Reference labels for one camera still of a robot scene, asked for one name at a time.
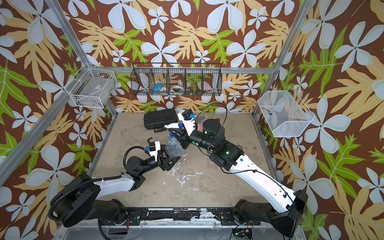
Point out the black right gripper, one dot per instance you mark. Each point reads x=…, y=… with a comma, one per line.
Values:
x=185, y=140

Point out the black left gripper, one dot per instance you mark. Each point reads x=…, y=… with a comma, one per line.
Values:
x=167, y=166

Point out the clear blue spray bottle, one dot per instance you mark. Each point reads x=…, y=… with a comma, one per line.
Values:
x=173, y=147

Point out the pink grey spray nozzle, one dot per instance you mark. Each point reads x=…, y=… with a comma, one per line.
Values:
x=201, y=116

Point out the opaque pink spray bottle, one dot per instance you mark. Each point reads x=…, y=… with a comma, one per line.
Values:
x=200, y=122

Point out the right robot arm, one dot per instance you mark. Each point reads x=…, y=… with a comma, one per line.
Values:
x=284, y=206

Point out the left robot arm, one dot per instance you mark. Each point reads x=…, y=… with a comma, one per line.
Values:
x=82, y=200

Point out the black yellow screwdriver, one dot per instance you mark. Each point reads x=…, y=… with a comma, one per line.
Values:
x=159, y=130

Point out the black plastic tool case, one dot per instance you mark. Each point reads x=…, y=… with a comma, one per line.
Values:
x=158, y=119

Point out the white tape roll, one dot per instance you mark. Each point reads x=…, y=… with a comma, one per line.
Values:
x=176, y=89

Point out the blue tape roll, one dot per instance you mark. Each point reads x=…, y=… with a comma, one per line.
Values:
x=158, y=87

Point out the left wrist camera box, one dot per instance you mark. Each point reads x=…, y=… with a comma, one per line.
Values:
x=152, y=149

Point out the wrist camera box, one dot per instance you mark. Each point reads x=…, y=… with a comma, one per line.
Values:
x=152, y=149
x=188, y=119

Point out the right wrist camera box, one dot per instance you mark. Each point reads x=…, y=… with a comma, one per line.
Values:
x=188, y=119

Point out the black wire wall basket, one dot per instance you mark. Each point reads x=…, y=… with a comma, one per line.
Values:
x=197, y=79

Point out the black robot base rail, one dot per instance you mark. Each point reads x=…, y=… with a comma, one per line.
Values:
x=138, y=216

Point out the white wire wall basket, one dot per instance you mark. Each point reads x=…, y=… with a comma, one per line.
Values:
x=91, y=87

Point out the white mesh wall basket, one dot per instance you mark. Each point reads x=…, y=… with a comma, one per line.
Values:
x=285, y=113

